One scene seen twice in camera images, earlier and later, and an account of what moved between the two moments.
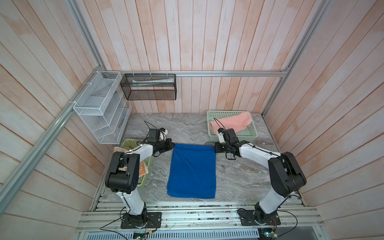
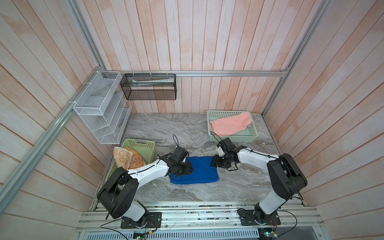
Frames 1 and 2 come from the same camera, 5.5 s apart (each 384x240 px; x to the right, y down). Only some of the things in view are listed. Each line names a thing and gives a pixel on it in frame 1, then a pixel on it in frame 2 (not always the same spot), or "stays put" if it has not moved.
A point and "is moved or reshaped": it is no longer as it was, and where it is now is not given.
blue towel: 192,171 is moved or reshaped
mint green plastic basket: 248,133 stays put
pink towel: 238,123 stays put
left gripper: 169,142 to 187,170
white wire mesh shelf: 103,108 stays put
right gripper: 216,146 to 215,162
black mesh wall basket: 149,86 stays put
